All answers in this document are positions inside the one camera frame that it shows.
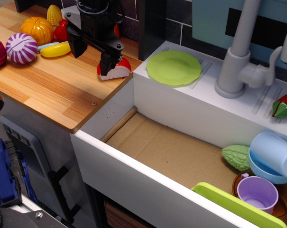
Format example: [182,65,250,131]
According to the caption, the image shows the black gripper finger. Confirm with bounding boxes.
[67,29,87,58]
[100,51,122,76]

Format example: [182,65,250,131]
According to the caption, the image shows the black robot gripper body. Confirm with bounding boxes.
[64,0,124,51]

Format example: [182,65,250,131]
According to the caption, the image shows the red and white toy sushi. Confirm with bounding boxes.
[97,58,131,81]

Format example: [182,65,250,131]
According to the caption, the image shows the green plastic plate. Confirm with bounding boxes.
[146,50,202,86]

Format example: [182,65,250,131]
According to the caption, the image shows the red toy bell pepper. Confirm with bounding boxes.
[55,19,68,41]

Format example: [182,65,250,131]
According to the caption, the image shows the yellow toy banana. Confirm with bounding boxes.
[40,42,71,57]

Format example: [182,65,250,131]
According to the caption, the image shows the light blue toy utensil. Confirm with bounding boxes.
[38,42,59,52]

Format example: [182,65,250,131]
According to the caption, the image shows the yellow toy corn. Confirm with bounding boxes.
[46,5,62,26]

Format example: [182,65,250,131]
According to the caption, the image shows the orange toy pumpkin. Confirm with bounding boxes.
[20,17,55,46]

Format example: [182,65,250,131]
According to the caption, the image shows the purple white striped toy onion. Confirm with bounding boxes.
[5,33,38,64]

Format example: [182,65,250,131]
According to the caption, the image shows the white toy sink basin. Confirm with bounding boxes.
[71,42,287,228]

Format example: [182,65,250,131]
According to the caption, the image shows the grey toy oven door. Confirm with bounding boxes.
[0,115,81,227]

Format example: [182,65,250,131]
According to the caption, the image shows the grey toy faucet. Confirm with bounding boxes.
[214,0,283,98]

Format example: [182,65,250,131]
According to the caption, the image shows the green toy bitter gourd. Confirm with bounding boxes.
[222,145,250,171]

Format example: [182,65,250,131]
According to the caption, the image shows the blue clamp tool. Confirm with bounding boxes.
[0,138,22,207]

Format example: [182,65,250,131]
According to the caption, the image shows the light blue plastic cup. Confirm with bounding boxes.
[250,131,287,177]

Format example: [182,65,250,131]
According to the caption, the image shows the light blue plastic bowl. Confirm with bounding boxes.
[249,152,287,184]

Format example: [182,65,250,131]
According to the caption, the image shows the purple plastic cup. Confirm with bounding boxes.
[237,173,278,214]

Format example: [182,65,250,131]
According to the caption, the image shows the lime green plastic tray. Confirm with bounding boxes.
[191,182,287,228]

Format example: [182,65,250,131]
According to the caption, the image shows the brown transparent plastic bowl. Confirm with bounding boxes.
[232,169,287,225]

